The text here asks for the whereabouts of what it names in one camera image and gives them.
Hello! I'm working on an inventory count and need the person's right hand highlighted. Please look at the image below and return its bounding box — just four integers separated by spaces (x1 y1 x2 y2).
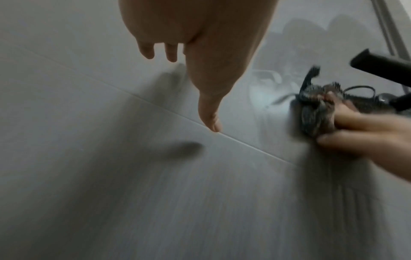
316 91 411 183

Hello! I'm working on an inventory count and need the black door handle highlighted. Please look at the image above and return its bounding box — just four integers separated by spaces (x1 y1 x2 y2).
349 48 411 87

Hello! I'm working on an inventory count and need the person's left hand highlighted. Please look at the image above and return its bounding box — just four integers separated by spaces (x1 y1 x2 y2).
118 0 278 133

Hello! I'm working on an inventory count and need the grey cleaning cloth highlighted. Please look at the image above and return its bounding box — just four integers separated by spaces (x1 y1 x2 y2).
273 65 397 139

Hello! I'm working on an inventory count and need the grey door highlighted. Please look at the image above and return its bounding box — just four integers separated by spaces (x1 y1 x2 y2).
0 0 411 260

